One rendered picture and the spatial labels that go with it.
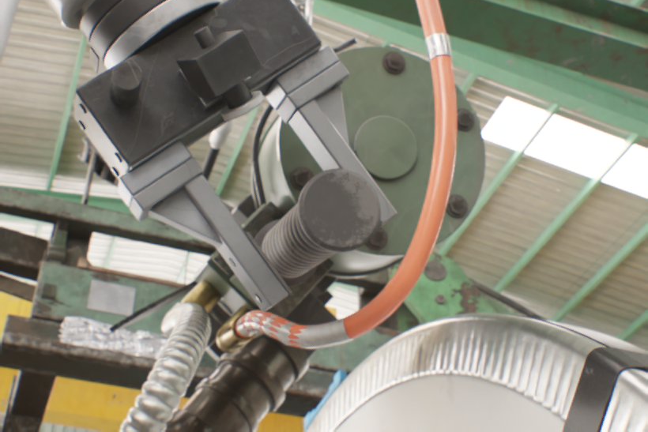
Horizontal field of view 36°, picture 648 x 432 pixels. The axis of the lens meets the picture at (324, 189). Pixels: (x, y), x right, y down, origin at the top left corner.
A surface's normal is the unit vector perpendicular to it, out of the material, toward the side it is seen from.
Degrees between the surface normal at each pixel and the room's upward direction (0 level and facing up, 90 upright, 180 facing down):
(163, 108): 115
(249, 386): 100
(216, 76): 129
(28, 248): 90
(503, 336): 93
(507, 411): 90
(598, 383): 89
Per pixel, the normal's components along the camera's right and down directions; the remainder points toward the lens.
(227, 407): 0.36, -0.44
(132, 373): 0.00, 0.77
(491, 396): -0.94, -0.22
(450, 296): 0.18, -0.63
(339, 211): 0.25, -0.23
